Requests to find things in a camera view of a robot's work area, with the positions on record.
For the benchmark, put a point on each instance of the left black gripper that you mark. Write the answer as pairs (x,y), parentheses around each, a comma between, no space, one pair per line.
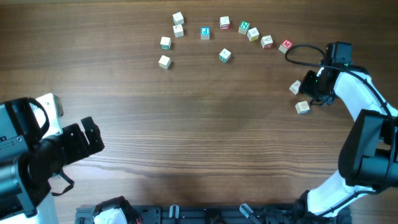
(73,140)

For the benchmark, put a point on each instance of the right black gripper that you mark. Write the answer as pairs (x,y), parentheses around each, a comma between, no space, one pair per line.
(306,79)

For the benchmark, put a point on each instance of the wooden block with picture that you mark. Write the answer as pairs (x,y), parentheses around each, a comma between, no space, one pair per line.
(295,87)

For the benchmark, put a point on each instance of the red letter U block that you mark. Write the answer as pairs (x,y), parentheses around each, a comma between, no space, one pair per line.
(302,107)

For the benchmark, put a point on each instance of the wooden block green letter side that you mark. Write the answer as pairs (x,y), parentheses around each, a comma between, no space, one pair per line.
(225,55)

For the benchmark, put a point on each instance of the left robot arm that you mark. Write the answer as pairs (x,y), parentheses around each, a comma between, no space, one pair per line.
(30,156)

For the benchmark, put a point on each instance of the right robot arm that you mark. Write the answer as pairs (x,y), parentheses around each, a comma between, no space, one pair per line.
(367,164)

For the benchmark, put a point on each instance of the red letter M block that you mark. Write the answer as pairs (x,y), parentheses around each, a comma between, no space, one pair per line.
(285,46)

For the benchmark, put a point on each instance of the wooden block red picture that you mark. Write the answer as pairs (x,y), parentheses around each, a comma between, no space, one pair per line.
(267,42)

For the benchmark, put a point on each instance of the wooden block yellow edge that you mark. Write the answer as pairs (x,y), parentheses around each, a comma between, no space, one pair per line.
(253,34)

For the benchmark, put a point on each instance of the green letter N block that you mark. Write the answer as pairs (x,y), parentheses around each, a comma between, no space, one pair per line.
(244,27)

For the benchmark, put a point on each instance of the wooden block yellow side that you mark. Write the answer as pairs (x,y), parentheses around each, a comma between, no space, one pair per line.
(164,62)

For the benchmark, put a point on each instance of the wooden block red side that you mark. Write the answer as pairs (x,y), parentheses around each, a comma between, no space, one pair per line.
(225,23)

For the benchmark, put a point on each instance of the blue letter P block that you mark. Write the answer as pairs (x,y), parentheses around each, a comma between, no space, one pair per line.
(205,33)

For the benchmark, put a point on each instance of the wooden block with drawing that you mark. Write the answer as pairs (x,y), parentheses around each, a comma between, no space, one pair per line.
(178,30)

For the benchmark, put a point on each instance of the plain wooden block top-left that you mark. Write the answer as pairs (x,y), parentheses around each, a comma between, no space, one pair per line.
(178,18)

